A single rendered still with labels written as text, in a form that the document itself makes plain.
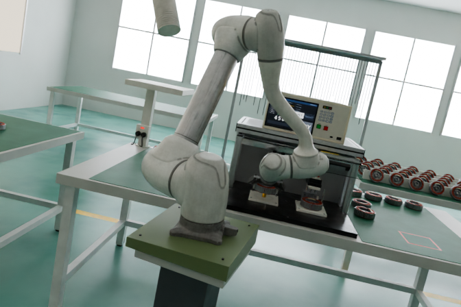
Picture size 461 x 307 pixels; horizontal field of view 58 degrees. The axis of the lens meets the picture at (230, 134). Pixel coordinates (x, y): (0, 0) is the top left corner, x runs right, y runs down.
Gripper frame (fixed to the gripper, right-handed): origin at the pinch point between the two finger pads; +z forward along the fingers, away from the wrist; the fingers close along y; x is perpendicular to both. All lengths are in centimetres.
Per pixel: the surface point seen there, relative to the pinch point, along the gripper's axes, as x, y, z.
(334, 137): -34.8, -29.7, -0.5
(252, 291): 45, -8, 89
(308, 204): 3.3, -22.2, 0.8
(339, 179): -20.5, -39.6, 21.9
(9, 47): -243, 450, 373
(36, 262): 60, 127, 64
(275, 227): 20.7, -7.5, -13.3
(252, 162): -19.3, 10.0, 22.3
